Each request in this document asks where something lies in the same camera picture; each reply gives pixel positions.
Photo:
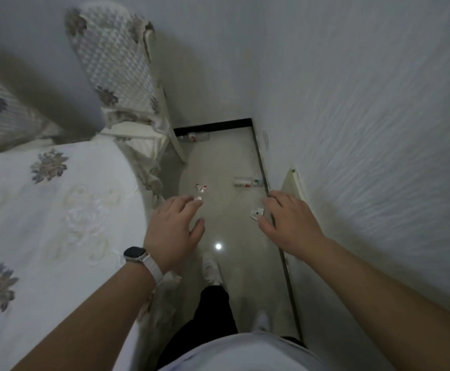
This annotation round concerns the person's left hand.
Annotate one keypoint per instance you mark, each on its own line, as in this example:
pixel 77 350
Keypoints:
pixel 170 231

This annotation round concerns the person's right hand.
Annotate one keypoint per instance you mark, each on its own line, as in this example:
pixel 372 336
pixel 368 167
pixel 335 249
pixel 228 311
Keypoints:
pixel 290 227

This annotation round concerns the white tissue packet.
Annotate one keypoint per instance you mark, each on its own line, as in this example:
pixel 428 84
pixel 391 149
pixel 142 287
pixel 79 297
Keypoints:
pixel 256 214

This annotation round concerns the clear plastic bottle red label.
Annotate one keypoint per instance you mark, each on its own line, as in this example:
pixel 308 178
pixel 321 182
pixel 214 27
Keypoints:
pixel 242 182
pixel 194 137

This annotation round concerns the cream quilted cover chair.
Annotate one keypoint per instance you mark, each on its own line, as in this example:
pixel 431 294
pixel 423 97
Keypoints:
pixel 112 61
pixel 0 112

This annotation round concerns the person's left forearm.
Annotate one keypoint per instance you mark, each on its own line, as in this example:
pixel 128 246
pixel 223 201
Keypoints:
pixel 93 316

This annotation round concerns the person's right forearm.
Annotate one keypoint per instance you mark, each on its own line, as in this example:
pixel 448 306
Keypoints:
pixel 383 297

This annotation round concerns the smartwatch with white band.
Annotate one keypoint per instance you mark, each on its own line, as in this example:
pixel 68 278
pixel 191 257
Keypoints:
pixel 147 264

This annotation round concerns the white left sneaker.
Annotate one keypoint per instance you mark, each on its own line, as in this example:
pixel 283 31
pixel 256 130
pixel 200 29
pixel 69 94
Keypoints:
pixel 211 272

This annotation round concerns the white sneaker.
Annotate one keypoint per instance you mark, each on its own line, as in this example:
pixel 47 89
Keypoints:
pixel 261 322
pixel 211 272

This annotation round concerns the black trousers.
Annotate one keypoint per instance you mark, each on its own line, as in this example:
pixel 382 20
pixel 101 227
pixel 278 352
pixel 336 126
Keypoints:
pixel 209 316

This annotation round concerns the white right sneaker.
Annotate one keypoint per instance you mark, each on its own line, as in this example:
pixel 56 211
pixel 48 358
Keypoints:
pixel 261 322

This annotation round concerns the black baseboard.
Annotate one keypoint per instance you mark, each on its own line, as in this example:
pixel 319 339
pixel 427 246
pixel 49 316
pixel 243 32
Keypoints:
pixel 213 124

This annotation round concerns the table with cream floral tablecloth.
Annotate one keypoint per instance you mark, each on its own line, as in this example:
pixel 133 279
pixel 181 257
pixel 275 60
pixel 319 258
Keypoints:
pixel 54 235

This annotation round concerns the white shirt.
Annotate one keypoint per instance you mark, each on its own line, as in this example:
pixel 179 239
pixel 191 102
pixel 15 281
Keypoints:
pixel 248 355

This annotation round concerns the beige wall panel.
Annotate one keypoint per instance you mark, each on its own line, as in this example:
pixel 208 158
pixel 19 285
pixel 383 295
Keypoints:
pixel 292 185

